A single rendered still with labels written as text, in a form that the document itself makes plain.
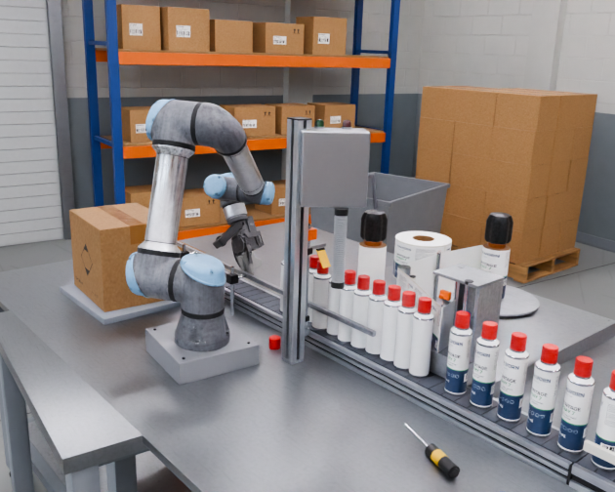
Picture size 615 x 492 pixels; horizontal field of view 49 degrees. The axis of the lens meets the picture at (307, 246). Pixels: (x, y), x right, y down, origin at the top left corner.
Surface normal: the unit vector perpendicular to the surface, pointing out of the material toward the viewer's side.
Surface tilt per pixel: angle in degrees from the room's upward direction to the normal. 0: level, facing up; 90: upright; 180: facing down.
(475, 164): 90
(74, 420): 0
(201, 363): 90
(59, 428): 0
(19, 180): 90
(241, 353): 90
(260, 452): 0
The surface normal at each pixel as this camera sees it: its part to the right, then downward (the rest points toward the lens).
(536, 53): -0.83, 0.14
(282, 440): 0.04, -0.96
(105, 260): 0.58, 0.25
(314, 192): 0.10, 0.29
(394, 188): -0.60, 0.15
